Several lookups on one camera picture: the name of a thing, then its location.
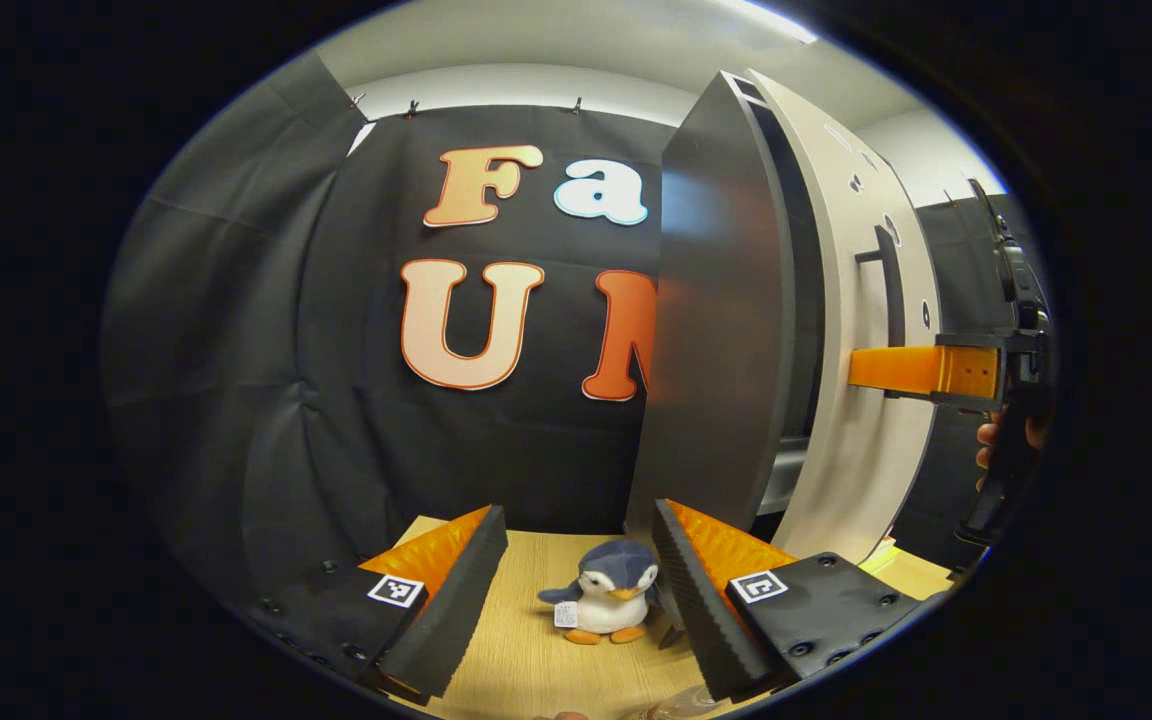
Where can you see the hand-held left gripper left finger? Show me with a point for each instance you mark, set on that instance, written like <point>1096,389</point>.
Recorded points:
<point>456,610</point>

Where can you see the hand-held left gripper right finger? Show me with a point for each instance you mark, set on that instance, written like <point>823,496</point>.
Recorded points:
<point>691,610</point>

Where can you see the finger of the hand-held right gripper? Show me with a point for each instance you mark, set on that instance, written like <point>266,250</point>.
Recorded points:
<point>921,370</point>

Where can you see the clear plastic bottle red label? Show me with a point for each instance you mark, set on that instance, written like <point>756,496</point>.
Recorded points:
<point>681,705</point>

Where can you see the light grey cabinet door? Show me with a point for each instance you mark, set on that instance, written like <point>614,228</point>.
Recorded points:
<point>856,470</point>

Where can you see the penguin plush toy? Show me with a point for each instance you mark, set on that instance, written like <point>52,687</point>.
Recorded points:
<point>611,605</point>

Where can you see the black backdrop cloth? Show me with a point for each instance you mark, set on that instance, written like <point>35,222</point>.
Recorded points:
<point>956,280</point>
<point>356,450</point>

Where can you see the yellow book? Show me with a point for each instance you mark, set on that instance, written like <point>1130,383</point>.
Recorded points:
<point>879,558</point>

